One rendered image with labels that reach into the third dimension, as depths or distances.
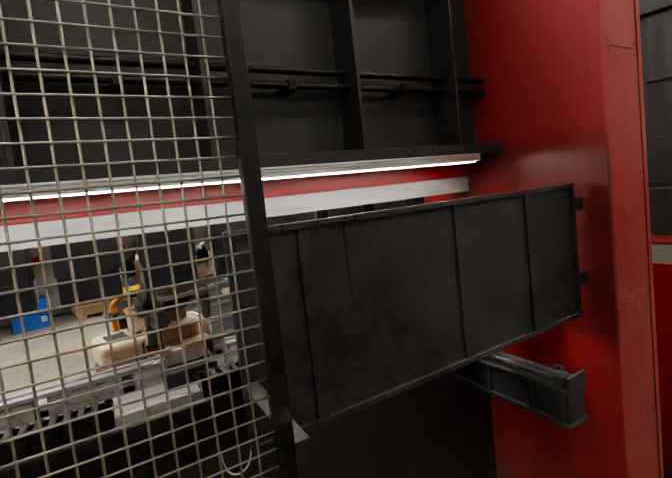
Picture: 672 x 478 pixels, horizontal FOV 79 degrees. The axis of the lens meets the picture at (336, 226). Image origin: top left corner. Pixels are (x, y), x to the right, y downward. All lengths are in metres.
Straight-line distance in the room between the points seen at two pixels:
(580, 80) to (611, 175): 0.32
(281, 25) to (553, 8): 0.89
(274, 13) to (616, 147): 1.15
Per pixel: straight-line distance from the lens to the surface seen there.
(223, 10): 0.59
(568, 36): 1.63
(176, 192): 1.26
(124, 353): 2.26
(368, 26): 1.58
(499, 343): 1.29
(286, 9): 1.44
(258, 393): 0.82
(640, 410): 1.84
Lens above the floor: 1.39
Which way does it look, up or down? 4 degrees down
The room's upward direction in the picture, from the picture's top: 6 degrees counter-clockwise
